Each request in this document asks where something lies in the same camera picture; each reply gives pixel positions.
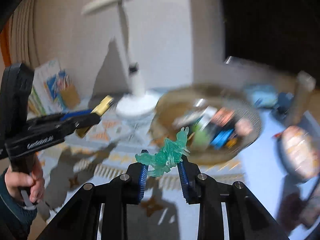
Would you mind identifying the person's left hand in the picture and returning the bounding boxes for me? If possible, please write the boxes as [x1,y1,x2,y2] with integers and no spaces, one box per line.
[4,156,44,203]

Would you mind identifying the light green plastic plant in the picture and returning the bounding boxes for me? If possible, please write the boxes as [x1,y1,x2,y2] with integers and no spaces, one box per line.
[190,128,213,151]

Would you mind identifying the patterned blue table runner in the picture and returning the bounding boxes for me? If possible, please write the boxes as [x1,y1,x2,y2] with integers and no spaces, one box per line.
[37,87,251,240]

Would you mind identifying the teal crystal plastic figure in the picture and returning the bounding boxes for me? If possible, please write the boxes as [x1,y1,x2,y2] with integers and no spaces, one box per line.
[135,127,190,177]

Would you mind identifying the amber ribbed glass bowl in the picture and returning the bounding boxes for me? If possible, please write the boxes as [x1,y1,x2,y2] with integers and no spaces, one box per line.
[150,84,262,165]

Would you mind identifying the pink card box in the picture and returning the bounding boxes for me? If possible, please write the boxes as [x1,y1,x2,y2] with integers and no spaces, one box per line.
[210,107,235,129]

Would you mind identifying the blue rectangular box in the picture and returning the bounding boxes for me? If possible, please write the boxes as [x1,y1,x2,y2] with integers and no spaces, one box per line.
[210,129,234,150]

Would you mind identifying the cork pen holder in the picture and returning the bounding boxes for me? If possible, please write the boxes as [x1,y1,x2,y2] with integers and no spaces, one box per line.
[60,84,80,109]

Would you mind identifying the upright books and booklets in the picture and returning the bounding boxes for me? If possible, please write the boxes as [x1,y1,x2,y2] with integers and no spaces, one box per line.
[30,59,71,115]

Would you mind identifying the black television screen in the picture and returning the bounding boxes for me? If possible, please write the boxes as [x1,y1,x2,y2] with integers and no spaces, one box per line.
[221,0,319,80]

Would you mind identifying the blue tissue pack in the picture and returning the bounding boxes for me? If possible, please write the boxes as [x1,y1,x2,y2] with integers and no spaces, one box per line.
[243,84,278,108]

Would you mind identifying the yellow eraser bar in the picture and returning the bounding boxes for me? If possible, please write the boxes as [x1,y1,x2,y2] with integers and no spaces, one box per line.
[75,95,114,138]

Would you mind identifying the black round figure toy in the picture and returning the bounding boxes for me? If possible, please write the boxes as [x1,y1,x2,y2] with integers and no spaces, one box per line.
[234,118,253,137]

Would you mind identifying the pink oval snack dish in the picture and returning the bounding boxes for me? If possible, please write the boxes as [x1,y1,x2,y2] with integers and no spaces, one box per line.
[277,126,319,183]

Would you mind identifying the white desk lamp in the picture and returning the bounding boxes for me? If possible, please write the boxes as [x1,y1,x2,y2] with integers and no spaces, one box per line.
[81,0,161,120]

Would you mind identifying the clear correction tape dispenser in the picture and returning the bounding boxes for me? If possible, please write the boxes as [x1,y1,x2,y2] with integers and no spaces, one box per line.
[172,109,208,129]

